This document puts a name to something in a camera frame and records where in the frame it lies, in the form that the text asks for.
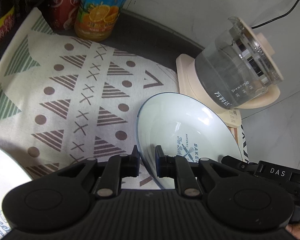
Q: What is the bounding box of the small white Bakery plate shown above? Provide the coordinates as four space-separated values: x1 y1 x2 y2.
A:
135 92 244 189

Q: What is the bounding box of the large white Sweet plate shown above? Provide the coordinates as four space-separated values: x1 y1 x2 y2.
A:
0 149 32 239

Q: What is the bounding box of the patterned cloth mat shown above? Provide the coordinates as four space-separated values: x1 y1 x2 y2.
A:
0 9 179 178

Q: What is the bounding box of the cream kettle base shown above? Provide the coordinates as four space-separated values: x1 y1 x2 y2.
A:
176 51 283 127

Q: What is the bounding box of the glass electric kettle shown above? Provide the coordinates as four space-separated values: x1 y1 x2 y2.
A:
194 16 283 110

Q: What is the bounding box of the orange juice bottle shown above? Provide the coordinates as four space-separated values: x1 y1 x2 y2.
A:
74 0 126 42

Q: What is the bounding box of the lower red drink can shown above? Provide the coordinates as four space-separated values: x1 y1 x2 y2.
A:
50 0 81 31

